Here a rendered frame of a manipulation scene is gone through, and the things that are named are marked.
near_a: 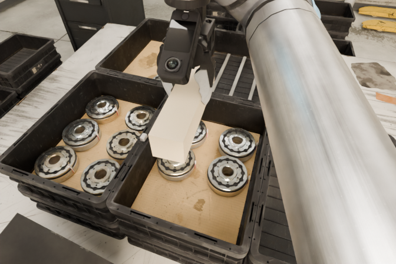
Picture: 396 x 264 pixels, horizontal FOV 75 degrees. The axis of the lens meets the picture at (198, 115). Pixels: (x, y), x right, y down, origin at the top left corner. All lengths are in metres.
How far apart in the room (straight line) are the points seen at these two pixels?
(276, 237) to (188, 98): 0.37
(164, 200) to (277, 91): 0.52
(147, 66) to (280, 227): 0.74
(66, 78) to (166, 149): 0.95
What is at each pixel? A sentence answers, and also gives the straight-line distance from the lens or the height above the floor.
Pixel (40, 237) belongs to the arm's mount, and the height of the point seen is 0.90.
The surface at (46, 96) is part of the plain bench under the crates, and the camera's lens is 1.28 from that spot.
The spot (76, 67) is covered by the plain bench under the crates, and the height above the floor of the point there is 0.70.
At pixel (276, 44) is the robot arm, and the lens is 0.24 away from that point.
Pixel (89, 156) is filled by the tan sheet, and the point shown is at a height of 0.83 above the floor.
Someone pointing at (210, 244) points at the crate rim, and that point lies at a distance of 0.53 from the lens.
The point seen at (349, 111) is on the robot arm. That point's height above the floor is 1.32.
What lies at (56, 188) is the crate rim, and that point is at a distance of 0.65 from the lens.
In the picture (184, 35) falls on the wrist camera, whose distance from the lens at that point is 0.40.
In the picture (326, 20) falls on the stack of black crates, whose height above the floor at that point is 0.56.
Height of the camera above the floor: 1.43
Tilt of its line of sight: 46 degrees down
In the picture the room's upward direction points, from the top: straight up
